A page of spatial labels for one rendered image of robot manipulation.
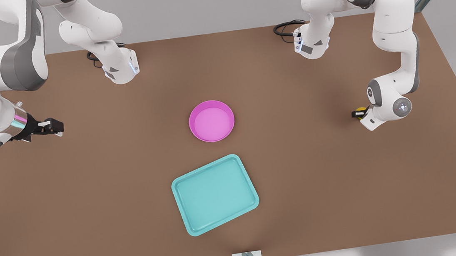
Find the orange fruit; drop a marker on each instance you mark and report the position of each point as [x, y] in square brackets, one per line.
[362, 110]

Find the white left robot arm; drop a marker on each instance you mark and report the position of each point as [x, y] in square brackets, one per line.
[392, 11]

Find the pink round plate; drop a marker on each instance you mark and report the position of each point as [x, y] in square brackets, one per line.
[212, 122]

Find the teal rectangular tray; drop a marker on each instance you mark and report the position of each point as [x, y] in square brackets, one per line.
[215, 195]

